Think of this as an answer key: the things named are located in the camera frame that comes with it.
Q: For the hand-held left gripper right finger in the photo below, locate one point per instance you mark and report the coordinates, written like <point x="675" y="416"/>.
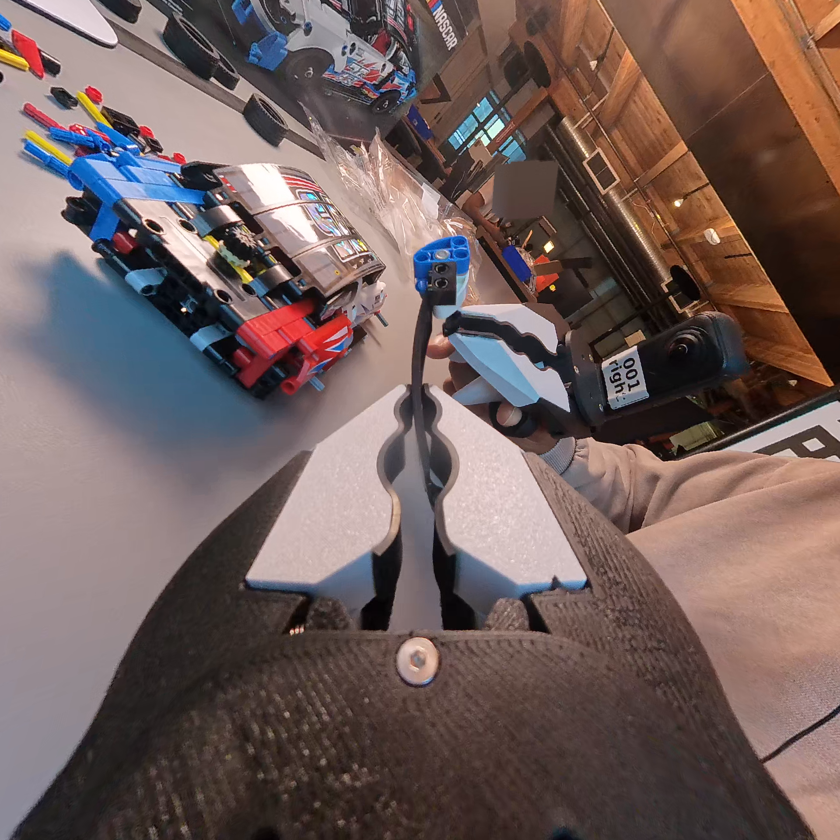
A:
<point x="512" y="518"/>

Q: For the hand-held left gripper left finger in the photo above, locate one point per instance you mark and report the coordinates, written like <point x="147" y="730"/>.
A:
<point x="321" y="518"/>

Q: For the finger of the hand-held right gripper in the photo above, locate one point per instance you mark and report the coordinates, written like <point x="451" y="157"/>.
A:
<point x="525" y="325"/>
<point x="512" y="377"/>

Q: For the black curved lego panel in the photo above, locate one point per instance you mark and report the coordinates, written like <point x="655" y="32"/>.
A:
<point x="420" y="394"/>

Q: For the black two-hole lego brick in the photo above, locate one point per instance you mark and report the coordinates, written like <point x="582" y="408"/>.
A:
<point x="442" y="279"/>

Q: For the blue lego panel piece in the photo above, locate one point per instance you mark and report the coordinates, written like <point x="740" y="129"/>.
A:
<point x="426" y="253"/>

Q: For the lego race car model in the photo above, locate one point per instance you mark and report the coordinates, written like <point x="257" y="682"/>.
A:
<point x="197" y="262"/>

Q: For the black lego tyre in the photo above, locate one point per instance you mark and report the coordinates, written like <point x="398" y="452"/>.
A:
<point x="228" y="72"/>
<point x="121" y="9"/>
<point x="190" y="47"/>
<point x="264" y="119"/>

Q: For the black lego set box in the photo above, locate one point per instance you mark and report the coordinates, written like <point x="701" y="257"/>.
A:
<point x="341" y="46"/>

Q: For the pile of small lego pieces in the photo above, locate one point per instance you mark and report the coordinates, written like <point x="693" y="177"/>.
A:
<point x="98" y="124"/>

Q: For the person's right hand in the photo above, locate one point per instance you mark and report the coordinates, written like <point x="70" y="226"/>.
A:
<point x="453" y="377"/>

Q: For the small blue parts bin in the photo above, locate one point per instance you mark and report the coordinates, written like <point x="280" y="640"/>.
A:
<point x="520" y="269"/>

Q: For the black white marker board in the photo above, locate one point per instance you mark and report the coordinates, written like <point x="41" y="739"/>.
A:
<point x="787" y="436"/>

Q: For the clear plastic bags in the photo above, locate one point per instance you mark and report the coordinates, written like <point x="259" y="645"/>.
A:
<point x="394" y="190"/>

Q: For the white book stand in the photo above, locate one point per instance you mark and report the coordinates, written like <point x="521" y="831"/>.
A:
<point x="72" y="19"/>

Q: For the metal air duct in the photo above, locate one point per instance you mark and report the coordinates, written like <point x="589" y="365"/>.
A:
<point x="610" y="203"/>

